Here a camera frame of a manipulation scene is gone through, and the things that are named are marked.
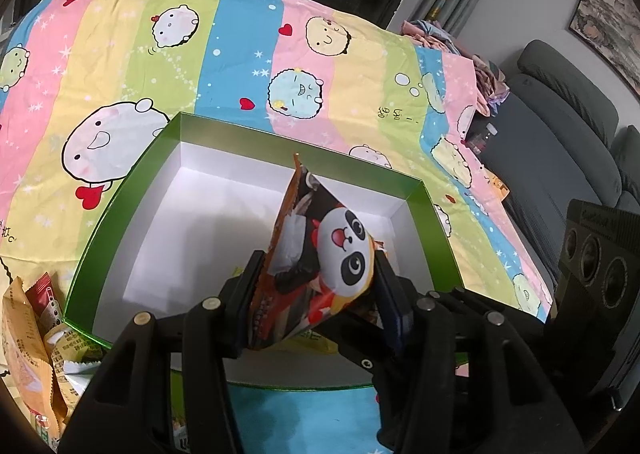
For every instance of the yellow green cracker packet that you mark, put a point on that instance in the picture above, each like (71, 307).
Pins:
(70, 349)

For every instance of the framed landscape wall painting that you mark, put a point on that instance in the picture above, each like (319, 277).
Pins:
(607, 8)

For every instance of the pile of folded clothes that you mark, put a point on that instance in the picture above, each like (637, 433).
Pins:
(480, 78)

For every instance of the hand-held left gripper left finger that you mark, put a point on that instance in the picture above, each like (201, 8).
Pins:
(251, 284)

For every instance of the striped cartoon printed blanket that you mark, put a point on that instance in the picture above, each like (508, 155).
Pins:
(240, 58)

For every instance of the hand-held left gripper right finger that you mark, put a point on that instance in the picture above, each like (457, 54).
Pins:
(387, 284)

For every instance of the green cardboard box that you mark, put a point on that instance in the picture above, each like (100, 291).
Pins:
(225, 214)

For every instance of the green snack packet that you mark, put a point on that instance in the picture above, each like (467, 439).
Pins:
(44, 434)

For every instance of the red edged snack packet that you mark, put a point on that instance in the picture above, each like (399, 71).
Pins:
(42, 296)

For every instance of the grey sofa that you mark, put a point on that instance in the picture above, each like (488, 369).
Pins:
(550, 133)

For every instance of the orange cracker snack packet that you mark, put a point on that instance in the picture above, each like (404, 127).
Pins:
(25, 349)

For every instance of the orange panda snack packet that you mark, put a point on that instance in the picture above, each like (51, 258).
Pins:
(345, 254)

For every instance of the small yellow green packet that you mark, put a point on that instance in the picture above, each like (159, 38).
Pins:
(315, 343)

